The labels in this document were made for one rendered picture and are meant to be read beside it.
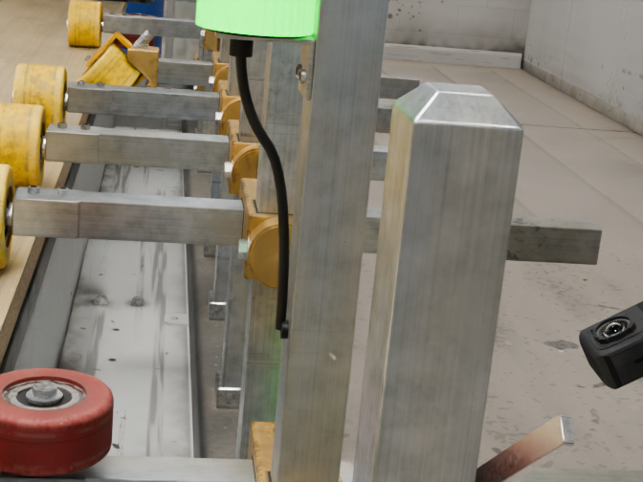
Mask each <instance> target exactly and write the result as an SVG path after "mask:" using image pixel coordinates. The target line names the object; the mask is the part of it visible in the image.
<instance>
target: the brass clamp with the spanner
mask: <svg viewBox="0 0 643 482"><path fill-rule="evenodd" d="M274 432H275V422H251V424H250V435H249V446H248V459H247V460H253V467H254V474H255V482H272V478H271V466H272V455H273V443H274Z"/></svg>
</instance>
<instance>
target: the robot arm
mask: <svg viewBox="0 0 643 482"><path fill-rule="evenodd" d="M579 341H580V344H581V346H582V349H583V351H584V353H585V355H586V358H587V360H588V363H589V365H590V366H591V368H592V369H593V370H594V372H595V373H596V374H597V376H598V377H599V378H600V380H601V381H602V382H603V383H604V384H605V385H606V386H607V387H609V388H612V389H618V388H620V387H622V386H624V385H626V384H628V383H632V382H634V381H636V380H638V379H640V378H642V377H643V301H641V302H639V303H637V304H635V305H633V306H632V307H630V308H628V309H626V310H623V311H621V312H619V313H617V314H615V315H613V316H611V317H609V318H606V319H603V320H601V321H599V322H597V323H595V324H593V325H591V326H589V327H588V328H586V329H583V330H582V331H581V332H580V335H579Z"/></svg>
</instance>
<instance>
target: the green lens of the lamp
mask: <svg viewBox="0 0 643 482"><path fill-rule="evenodd" d="M315 7H316V0H197V4H196V20H195V24H196V25H198V26H200V27H203V28H207V29H211V30H216V31H221V32H227V33H242V34H251V35H264V36H307V35H311V34H313V29H314V17H315Z"/></svg>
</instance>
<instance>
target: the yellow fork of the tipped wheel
mask: <svg viewBox="0 0 643 482"><path fill-rule="evenodd" d="M116 38H117V39H118V40H119V41H120V42H121V43H122V44H123V45H124V46H125V47H126V48H127V49H128V50H127V60H128V61H129V62H130V63H131V64H132V65H134V66H135V67H136V68H137V69H138V70H139V71H140V72H141V75H140V76H139V77H138V79H137V80H136V81H135V82H134V84H133V85H132V86H131V87H137V85H138V84H139V83H140V82H141V81H142V80H143V79H144V78H145V77H146V78H147V81H146V83H145V87H152V88H156V87H157V84H158V65H159V48H158V47H148V43H149V42H150V41H151V40H152V39H153V38H154V36H153V35H152V34H151V33H150V32H149V31H148V30H146V31H145V32H144V33H143V34H142V35H141V36H140V37H139V38H138V39H137V41H136V42H135V43H134V44H133V45H132V44H131V43H130V42H129V41H128V40H127V39H126V38H125V37H124V36H123V35H122V34H121V33H120V32H119V31H115V32H114V34H113V35H112V36H111V37H110V38H109V39H108V40H107V41H106V42H105V43H104V44H103V45H102V46H101V47H100V48H99V49H98V50H97V52H96V53H95V54H94V55H93V56H90V55H88V56H86V57H85V58H84V60H85V61H86V67H89V66H90V65H91V64H92V63H93V62H94V61H95V60H96V59H97V58H98V57H99V55H100V54H101V53H102V52H103V51H104V50H105V49H106V48H107V47H108V46H109V45H110V44H111V43H112V42H113V41H114V40H115V39H116Z"/></svg>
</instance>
